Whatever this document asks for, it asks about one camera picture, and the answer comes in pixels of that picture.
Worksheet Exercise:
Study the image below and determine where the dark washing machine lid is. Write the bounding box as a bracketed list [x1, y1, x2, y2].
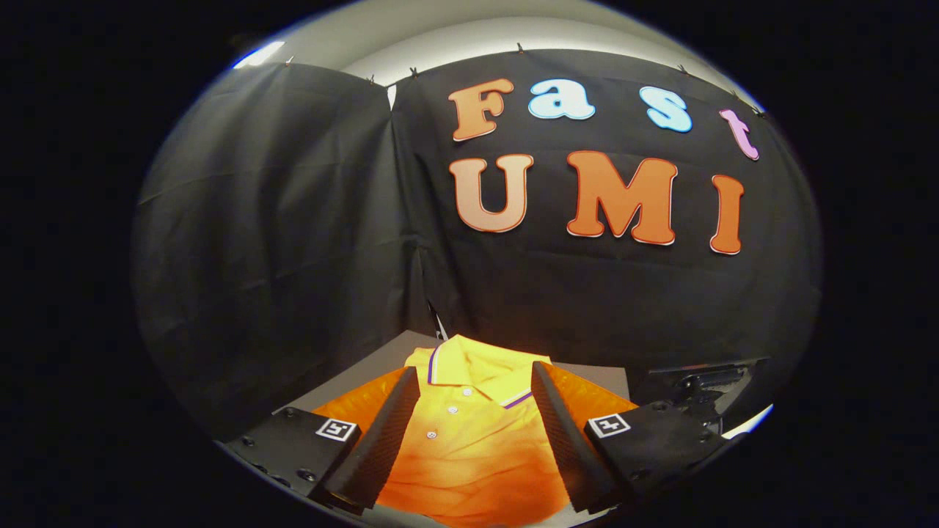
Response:
[635, 358, 771, 413]

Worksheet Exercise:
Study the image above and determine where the orange polo shirt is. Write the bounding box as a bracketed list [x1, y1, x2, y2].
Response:
[374, 334, 580, 527]

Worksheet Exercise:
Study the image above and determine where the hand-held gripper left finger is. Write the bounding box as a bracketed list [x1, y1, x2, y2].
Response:
[224, 365, 423, 514]

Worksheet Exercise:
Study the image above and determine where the row of small cloth clips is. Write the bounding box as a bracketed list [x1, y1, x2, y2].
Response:
[285, 42, 768, 120]

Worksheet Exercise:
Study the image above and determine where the grey side table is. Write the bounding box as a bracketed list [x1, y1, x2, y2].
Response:
[275, 329, 633, 415]

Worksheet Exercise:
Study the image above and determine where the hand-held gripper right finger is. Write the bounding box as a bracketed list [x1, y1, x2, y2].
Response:
[530, 361, 734, 516]

